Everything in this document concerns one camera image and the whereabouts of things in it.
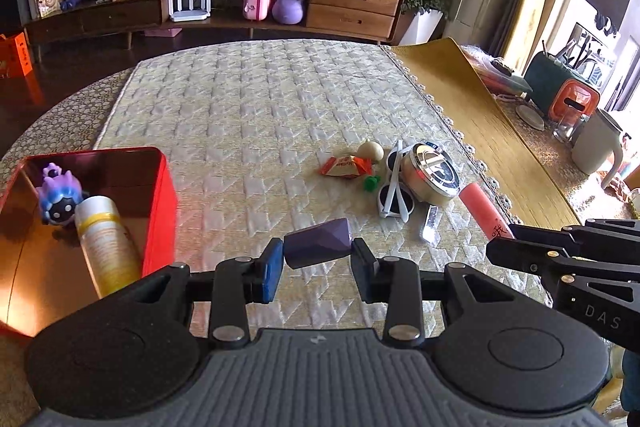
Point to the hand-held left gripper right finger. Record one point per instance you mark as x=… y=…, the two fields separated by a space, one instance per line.
x=361 y=269

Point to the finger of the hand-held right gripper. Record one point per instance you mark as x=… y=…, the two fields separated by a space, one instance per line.
x=545 y=232
x=520 y=257

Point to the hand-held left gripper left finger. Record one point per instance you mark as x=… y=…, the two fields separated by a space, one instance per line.
x=271 y=272

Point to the purple faceted block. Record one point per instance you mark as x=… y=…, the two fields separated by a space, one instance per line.
x=320 y=241

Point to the pink tube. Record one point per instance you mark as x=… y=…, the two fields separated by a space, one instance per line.
x=482 y=209

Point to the white sunglasses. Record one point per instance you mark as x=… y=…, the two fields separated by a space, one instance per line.
x=395 y=197

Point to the beige gourd ornament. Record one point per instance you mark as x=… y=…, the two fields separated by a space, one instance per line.
x=371 y=152

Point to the red tin box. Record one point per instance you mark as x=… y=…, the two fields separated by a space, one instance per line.
x=150 y=207

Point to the silver foil stick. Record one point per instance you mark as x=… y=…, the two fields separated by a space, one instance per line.
x=430 y=224

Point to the small green toy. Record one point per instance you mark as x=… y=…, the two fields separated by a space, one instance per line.
x=371 y=184

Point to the white electric kettle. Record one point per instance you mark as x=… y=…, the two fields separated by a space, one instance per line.
x=595 y=142

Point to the orange snack packet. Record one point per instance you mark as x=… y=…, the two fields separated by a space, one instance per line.
x=345 y=167

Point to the clear drinking glass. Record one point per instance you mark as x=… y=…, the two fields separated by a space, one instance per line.
x=565 y=127

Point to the round grey coaster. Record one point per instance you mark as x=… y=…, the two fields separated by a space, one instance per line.
x=530 y=117

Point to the round metal tin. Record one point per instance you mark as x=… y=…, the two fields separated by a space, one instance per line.
x=432 y=172

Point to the orange tabletop appliance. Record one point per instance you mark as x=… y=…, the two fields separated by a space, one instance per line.
x=572 y=99

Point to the dark green bag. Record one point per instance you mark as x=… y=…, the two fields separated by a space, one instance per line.
x=545 y=74

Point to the white and yellow bottle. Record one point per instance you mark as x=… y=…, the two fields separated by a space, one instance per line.
x=107 y=247

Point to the pile of plastic bags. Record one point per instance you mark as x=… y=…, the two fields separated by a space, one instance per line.
x=495 y=72

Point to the purple spiky toy figurine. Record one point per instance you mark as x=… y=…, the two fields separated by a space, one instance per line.
x=60 y=202

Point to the flat pink box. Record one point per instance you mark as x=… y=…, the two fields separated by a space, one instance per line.
x=162 y=33

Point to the purple kettlebell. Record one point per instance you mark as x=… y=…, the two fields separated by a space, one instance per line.
x=288 y=9

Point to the pink toy case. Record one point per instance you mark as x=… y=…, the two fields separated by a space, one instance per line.
x=257 y=4

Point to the white router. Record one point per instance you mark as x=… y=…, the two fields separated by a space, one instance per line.
x=189 y=9

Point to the wooden media cabinet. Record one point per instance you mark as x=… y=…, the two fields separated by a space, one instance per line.
x=100 y=19

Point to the orange box on floor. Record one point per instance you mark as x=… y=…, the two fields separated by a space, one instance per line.
x=15 y=54

